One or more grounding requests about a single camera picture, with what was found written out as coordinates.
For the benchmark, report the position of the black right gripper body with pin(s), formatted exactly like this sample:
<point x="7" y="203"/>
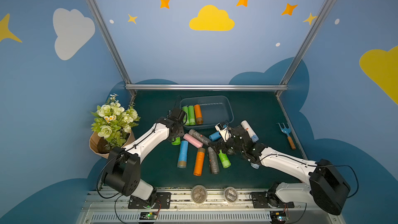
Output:
<point x="228" y="143"/>

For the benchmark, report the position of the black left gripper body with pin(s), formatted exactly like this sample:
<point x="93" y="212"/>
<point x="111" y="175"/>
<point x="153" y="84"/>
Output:
<point x="179" y="120"/>

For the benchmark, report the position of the light green bag roll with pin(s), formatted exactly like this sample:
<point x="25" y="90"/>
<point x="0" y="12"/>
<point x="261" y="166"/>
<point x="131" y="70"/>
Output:
<point x="191" y="111"/>

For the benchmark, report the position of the orange bag roll gold end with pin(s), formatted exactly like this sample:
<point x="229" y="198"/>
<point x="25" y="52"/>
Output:
<point x="198" y="115"/>

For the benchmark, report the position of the green bag roll red label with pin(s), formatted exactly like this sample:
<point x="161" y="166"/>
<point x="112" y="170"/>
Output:
<point x="176" y="141"/>

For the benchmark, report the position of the blue bag roll gold end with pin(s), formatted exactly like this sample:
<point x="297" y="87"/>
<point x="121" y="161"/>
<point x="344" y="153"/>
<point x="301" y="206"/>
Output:
<point x="182" y="159"/>

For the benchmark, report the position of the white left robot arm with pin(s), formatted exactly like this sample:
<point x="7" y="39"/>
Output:
<point x="122" y="171"/>

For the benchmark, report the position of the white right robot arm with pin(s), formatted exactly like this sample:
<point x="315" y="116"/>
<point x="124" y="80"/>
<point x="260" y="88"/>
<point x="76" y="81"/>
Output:
<point x="320" y="182"/>

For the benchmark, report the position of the white roll red label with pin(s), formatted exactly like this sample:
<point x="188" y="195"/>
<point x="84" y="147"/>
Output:
<point x="250" y="131"/>

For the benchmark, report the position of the pink bag roll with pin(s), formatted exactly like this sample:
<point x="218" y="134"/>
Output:
<point x="193" y="141"/>

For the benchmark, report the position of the bright green bag roll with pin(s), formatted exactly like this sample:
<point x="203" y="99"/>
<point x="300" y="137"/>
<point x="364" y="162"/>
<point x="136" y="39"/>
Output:
<point x="224" y="159"/>

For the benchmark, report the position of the white roll blue end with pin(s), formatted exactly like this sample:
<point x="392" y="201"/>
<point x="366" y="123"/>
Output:
<point x="255" y="165"/>

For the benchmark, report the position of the dark grey bag roll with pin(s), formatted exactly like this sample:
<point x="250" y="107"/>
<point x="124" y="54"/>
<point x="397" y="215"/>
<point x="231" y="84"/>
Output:
<point x="203" y="139"/>

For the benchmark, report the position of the teal plastic storage box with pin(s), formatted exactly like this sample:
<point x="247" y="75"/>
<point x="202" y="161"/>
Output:
<point x="215" y="109"/>

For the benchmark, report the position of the blue garden fork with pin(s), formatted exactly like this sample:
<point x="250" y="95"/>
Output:
<point x="285" y="129"/>

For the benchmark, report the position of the right clear round dish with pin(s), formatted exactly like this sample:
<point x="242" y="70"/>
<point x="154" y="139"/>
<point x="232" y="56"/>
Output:
<point x="230" y="195"/>

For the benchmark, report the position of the clear round dish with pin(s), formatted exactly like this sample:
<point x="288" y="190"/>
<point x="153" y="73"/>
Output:
<point x="199" y="194"/>
<point x="230" y="195"/>

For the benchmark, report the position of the artificial flower bouquet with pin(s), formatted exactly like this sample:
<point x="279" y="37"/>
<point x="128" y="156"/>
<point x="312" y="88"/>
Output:
<point x="114" y="123"/>

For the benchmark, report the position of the left clear round dish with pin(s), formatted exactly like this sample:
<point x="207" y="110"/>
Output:
<point x="199" y="194"/>

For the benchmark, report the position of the beige flower pot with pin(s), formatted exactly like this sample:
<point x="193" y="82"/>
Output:
<point x="97" y="144"/>

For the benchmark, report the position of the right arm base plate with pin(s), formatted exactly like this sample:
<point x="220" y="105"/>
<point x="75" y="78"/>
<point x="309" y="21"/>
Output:
<point x="266" y="200"/>

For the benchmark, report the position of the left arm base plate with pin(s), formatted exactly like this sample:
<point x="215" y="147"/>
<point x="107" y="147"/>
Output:
<point x="160" y="200"/>

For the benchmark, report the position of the metal rail frame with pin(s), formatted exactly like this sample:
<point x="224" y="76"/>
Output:
<point x="177" y="207"/>

